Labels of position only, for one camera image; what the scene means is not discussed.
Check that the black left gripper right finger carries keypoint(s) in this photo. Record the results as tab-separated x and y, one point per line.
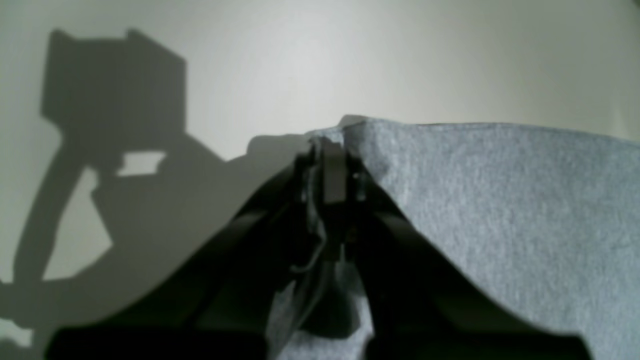
422	306

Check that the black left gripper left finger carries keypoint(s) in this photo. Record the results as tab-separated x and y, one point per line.
239	297

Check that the grey T-shirt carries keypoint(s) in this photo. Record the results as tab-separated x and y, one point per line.
546	221

